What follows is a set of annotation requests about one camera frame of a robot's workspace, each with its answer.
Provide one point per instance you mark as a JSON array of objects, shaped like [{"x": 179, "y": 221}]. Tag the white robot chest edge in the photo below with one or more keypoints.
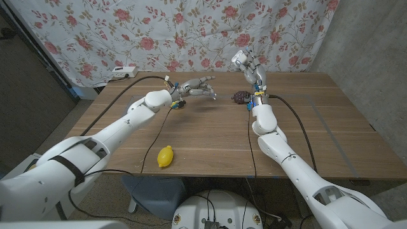
[{"x": 63, "y": 225}]

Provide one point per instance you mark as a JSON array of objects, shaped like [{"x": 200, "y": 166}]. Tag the grey table leg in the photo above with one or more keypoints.
[{"x": 295, "y": 194}]

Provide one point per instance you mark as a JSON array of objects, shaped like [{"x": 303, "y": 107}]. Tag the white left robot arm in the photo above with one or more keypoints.
[{"x": 127, "y": 121}]

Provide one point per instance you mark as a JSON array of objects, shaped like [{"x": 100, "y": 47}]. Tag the black power adapter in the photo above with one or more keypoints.
[{"x": 280, "y": 222}]

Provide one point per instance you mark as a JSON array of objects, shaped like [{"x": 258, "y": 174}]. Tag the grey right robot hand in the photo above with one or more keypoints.
[{"x": 259, "y": 76}]

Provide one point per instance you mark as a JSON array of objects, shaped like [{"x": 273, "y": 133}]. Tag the yellow and black floor mat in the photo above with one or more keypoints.
[{"x": 31, "y": 167}]

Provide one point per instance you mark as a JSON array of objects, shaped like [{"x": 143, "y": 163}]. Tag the floral print backdrop curtain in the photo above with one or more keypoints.
[{"x": 127, "y": 35}]

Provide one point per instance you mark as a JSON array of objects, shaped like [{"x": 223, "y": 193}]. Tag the yellow toy lemon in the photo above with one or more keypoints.
[
  {"x": 165, "y": 156},
  {"x": 174, "y": 104}
]

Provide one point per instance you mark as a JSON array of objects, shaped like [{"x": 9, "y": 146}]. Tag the white AirPods case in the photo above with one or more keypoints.
[{"x": 239, "y": 58}]

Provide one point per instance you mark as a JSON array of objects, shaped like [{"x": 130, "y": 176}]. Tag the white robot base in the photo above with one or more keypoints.
[{"x": 219, "y": 210}]

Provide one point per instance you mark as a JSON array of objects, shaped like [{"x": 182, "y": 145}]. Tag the white power strip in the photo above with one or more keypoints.
[{"x": 124, "y": 72}]

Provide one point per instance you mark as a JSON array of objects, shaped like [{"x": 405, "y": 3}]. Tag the purple toy grape cluster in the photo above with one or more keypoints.
[{"x": 240, "y": 97}]

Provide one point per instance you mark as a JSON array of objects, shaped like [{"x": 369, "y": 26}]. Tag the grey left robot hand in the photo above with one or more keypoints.
[{"x": 194, "y": 87}]

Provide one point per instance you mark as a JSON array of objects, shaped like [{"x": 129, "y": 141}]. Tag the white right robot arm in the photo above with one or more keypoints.
[{"x": 302, "y": 171}]

